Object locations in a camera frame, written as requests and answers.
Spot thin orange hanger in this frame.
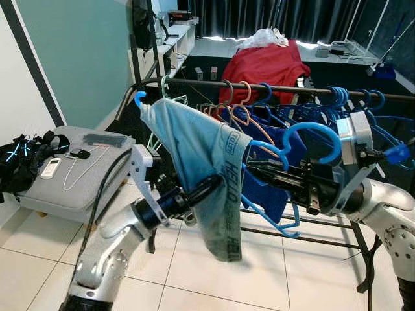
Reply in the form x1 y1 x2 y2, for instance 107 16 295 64
224 81 276 146

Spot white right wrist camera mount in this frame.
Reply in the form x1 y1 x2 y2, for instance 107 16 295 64
331 111 375 209

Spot blue plastic hanger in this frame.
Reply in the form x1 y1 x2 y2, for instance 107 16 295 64
350 89 415 150
305 87 415 156
250 82 305 130
285 86 415 163
133 91 342 239
363 91 415 156

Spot white shelf unit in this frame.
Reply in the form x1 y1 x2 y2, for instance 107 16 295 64
139 23 196 82

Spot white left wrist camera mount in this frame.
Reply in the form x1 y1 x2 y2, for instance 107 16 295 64
128 145 171 225

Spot white power strip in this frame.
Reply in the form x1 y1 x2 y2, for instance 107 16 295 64
314 40 364 60

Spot blue broom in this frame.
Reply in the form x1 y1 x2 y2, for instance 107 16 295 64
366 18 415 80

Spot black metal clothes rack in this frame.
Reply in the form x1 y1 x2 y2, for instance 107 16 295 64
117 76 415 292

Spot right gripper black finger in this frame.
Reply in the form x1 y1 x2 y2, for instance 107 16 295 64
250 171 294 194
244 159 292 177

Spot dark grey mesh pad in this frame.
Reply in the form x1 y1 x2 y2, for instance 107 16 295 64
83 133 125 147

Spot white remote control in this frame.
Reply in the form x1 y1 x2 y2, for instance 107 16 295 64
40 157 62 180

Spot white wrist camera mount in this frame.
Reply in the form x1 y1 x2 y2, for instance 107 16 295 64
128 145 171 225
331 111 375 209

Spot red blanket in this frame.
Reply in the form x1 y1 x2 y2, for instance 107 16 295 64
219 40 312 108

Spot black device red display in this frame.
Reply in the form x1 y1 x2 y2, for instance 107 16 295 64
167 10 193 21

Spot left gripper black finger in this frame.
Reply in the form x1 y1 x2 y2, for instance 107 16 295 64
185 174 225 207

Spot brown hanger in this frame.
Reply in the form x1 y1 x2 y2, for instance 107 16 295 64
198 79 237 121

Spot teal plastic hanger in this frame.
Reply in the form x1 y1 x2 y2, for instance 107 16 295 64
148 75 190 153

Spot white plastic bag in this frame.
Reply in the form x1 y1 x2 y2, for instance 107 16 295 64
239 27 289 49

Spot grey fabric ottoman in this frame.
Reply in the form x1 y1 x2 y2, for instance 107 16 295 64
16 125 137 224

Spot royal blue garment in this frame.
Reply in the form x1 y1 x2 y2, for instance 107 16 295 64
220 104 309 224

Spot black bag cyan marks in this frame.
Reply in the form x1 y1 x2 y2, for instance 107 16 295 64
0 132 70 203

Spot dark curtain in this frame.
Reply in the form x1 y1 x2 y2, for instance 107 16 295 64
188 0 390 45

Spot light blue grey garment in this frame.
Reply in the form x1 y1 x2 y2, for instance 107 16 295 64
139 97 252 263

